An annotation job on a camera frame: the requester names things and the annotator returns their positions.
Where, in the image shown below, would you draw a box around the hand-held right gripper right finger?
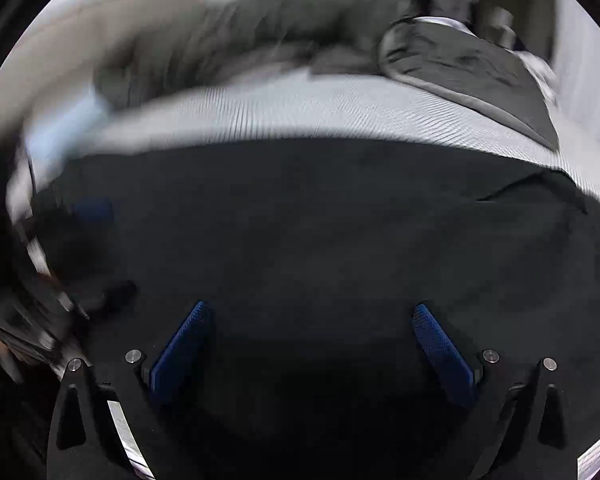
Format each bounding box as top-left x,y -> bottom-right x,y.
411,302 -> 581,480

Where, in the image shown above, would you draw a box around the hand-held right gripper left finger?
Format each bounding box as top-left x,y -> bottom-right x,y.
46,301 -> 216,480

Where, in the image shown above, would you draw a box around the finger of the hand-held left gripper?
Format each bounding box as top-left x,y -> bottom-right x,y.
77,280 -> 138,313
72,197 -> 116,233

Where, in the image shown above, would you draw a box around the black pants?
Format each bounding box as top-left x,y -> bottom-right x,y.
30,137 -> 600,480

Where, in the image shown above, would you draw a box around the light blue pillow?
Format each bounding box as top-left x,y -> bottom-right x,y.
25,92 -> 113,163

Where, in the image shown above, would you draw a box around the beige padded headboard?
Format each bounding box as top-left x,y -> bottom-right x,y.
0,0 -> 206,148

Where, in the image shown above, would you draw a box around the bed with white patterned sheet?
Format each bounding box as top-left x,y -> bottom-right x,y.
5,67 -> 600,480

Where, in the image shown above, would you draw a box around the grey comforter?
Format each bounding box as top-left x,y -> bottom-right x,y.
92,0 -> 561,151

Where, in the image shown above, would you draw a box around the white cloth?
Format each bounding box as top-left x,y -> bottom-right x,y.
517,52 -> 558,103

